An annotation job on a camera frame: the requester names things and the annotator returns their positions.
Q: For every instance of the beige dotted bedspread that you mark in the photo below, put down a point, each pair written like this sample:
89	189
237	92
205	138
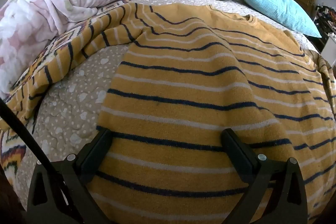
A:
78	98

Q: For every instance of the yellow striped sweater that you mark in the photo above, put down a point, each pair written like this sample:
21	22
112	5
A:
189	87

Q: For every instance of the geometric patterned blanket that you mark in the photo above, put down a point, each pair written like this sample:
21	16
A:
15	150

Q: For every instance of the cluttered shelf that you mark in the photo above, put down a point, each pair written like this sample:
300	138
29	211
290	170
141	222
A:
326	22

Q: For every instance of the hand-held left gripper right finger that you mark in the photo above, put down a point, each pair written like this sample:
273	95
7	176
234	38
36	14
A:
233	148

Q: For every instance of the teal pillow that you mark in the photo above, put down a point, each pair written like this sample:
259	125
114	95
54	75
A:
278	7

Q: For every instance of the pink floral duvet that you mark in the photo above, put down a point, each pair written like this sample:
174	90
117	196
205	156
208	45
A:
52	1

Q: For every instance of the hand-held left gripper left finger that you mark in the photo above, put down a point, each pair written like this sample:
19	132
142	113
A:
101	145

